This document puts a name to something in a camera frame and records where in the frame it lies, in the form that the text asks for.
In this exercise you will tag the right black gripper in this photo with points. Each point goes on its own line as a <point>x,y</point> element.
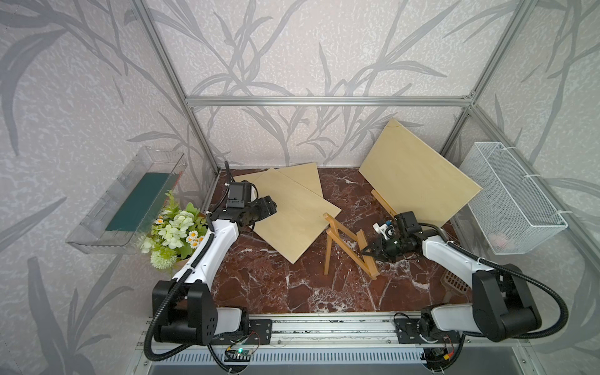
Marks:
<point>378,250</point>

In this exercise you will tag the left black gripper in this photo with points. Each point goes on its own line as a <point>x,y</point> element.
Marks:
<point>266,205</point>

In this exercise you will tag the wooden easel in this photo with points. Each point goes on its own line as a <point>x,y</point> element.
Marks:
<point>352,244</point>
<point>383,203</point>

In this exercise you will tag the plywood board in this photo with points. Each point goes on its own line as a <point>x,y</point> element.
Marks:
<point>411,176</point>
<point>305,175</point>
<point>299,219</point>

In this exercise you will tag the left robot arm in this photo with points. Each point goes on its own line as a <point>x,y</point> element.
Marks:
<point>184,312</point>

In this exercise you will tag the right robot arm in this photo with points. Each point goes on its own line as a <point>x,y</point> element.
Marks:
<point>502,305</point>

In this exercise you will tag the artificial flower bouquet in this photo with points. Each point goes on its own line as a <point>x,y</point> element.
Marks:
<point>174,234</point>

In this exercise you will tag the brown plastic grid scoop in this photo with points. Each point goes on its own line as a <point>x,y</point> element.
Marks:
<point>453,284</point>

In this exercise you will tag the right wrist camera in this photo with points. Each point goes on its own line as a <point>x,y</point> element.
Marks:
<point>385,229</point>

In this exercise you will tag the aluminium mounting rail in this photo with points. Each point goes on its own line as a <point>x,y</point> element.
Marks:
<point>337,330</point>

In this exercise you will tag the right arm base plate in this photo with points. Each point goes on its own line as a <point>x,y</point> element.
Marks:
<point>408,332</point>

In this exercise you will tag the clear plastic wall bin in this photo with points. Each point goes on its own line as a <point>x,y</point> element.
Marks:
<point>118,223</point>

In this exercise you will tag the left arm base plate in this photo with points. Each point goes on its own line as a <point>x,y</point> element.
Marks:
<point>253,332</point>

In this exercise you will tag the white wire mesh basket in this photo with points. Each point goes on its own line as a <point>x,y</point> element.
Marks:
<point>514,214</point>

